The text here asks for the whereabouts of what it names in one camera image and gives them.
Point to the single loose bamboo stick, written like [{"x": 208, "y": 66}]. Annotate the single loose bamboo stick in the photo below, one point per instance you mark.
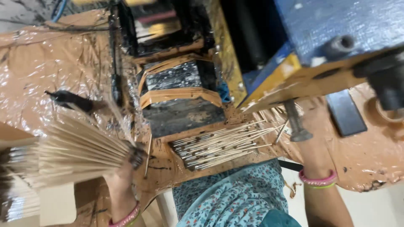
[{"x": 147, "y": 156}]

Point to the grey threaded machine bolt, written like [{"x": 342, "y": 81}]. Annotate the grey threaded machine bolt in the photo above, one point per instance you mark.
[{"x": 295, "y": 123}]

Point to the black sooty feed tray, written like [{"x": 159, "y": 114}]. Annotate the black sooty feed tray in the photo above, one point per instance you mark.
[{"x": 164, "y": 28}]

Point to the person's left fingers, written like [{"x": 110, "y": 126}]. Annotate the person's left fingers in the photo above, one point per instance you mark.
[{"x": 136, "y": 156}]

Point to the pile of coated incense sticks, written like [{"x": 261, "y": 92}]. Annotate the pile of coated incense sticks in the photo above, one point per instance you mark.
[{"x": 217, "y": 146}]

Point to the blue incense stick machine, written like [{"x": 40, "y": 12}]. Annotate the blue incense stick machine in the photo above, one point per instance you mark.
[{"x": 315, "y": 37}]

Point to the brown plastic table cover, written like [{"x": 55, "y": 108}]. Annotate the brown plastic table cover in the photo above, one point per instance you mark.
[{"x": 47, "y": 63}]

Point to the person's right hand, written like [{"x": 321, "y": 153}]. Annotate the person's right hand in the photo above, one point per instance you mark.
[{"x": 315, "y": 154}]

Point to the black block wrapped with tape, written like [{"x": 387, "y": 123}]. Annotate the black block wrapped with tape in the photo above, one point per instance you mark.
[{"x": 180, "y": 97}]

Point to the black smartphone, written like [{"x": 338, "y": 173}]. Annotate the black smartphone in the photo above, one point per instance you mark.
[{"x": 345, "y": 113}]

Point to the thin green wrist bangle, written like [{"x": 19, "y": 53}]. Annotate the thin green wrist bangle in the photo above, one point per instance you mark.
[{"x": 320, "y": 187}]

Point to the fanned bundle of bamboo sticks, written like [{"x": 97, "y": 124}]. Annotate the fanned bundle of bamboo sticks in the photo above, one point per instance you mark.
[{"x": 69, "y": 151}]

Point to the pink wrist bangle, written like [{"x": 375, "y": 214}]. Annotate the pink wrist bangle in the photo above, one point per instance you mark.
[
  {"x": 318, "y": 179},
  {"x": 127, "y": 217}
]

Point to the brown tape roll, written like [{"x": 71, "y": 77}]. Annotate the brown tape roll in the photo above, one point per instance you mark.
[{"x": 386, "y": 115}]

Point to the blue floral garment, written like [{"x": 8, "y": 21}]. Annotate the blue floral garment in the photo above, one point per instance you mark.
[{"x": 233, "y": 195}]

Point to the person's left hand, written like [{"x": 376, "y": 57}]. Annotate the person's left hand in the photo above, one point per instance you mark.
[{"x": 121, "y": 186}]

